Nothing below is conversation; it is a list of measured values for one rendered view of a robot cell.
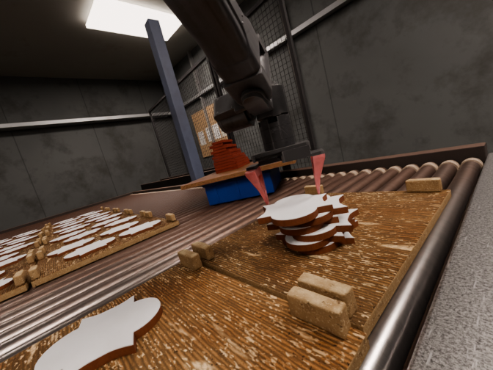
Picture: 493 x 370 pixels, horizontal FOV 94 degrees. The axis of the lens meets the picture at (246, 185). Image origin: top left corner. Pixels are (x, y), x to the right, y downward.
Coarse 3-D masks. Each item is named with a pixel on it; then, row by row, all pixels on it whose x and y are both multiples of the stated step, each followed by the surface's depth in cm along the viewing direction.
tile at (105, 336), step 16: (128, 304) 33; (144, 304) 32; (160, 304) 31; (96, 320) 31; (112, 320) 30; (128, 320) 29; (144, 320) 28; (64, 336) 29; (80, 336) 28; (96, 336) 28; (112, 336) 27; (128, 336) 26; (48, 352) 27; (64, 352) 26; (80, 352) 26; (96, 352) 25; (112, 352) 25; (128, 352) 25; (48, 368) 24; (64, 368) 24; (80, 368) 23; (96, 368) 24
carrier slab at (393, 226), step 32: (352, 192) 61; (384, 192) 54; (416, 192) 49; (448, 192) 45; (256, 224) 56; (384, 224) 39; (416, 224) 36; (224, 256) 43; (256, 256) 39; (288, 256) 37; (320, 256) 34; (352, 256) 32; (384, 256) 30; (288, 288) 29; (352, 288) 26; (384, 288) 24; (352, 320) 22
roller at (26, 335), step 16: (240, 224) 67; (208, 240) 60; (176, 256) 55; (144, 272) 50; (112, 288) 47; (80, 304) 43; (48, 320) 40; (64, 320) 41; (16, 336) 38; (32, 336) 38; (0, 352) 36
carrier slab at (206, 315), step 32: (160, 288) 38; (192, 288) 35; (224, 288) 33; (256, 288) 31; (160, 320) 29; (192, 320) 28; (224, 320) 26; (256, 320) 25; (288, 320) 24; (32, 352) 30; (160, 352) 24; (192, 352) 23; (224, 352) 22; (256, 352) 21; (288, 352) 20; (320, 352) 19; (352, 352) 19
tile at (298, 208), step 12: (276, 204) 42; (288, 204) 40; (300, 204) 38; (312, 204) 37; (324, 204) 35; (264, 216) 37; (276, 216) 36; (288, 216) 34; (300, 216) 33; (312, 216) 33
